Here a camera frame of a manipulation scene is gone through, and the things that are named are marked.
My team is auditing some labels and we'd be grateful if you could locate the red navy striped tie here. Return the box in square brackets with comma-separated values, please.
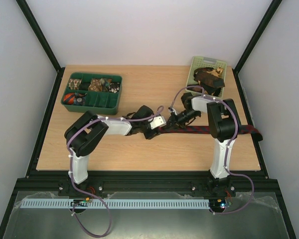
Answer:
[160, 124, 263, 141]

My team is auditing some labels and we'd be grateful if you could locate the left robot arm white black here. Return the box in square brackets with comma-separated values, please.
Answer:
[64, 105, 166, 184]

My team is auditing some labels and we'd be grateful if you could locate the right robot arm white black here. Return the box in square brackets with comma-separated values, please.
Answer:
[166, 93, 241, 195]

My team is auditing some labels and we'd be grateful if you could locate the pile of brown ties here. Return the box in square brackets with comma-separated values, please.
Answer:
[187, 67, 225, 97]

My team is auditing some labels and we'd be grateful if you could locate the rolled tie teal brown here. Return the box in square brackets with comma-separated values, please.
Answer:
[100, 78, 112, 92]

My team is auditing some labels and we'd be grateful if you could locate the rolled tie orange brown pattern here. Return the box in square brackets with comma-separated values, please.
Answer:
[88, 79, 103, 92]

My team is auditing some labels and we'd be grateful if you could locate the green compartment tray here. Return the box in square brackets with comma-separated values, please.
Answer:
[61, 72, 123, 115]

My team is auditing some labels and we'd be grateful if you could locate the rolled tie grey patterned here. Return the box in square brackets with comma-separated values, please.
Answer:
[73, 93, 87, 106]

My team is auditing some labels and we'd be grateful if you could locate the rolled tie red orange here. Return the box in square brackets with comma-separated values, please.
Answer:
[63, 93, 76, 105]

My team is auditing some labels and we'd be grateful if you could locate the rolled tie brown white pattern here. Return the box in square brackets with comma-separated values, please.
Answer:
[68, 78, 82, 90]

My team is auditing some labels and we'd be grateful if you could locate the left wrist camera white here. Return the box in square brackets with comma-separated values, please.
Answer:
[149, 116, 166, 129]

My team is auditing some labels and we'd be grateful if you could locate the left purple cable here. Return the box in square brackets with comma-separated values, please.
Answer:
[67, 105, 164, 237]

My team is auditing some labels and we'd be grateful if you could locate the purple cable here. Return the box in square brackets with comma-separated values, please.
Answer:
[168, 85, 255, 215]
[67, 105, 164, 237]

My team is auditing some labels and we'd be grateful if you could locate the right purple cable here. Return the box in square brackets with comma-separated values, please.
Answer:
[168, 85, 255, 215]

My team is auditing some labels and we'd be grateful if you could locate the black aluminium frame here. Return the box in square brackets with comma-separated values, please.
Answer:
[0, 0, 296, 239]

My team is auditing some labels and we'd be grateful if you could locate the light blue cable duct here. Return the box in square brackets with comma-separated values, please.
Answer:
[20, 199, 210, 210]

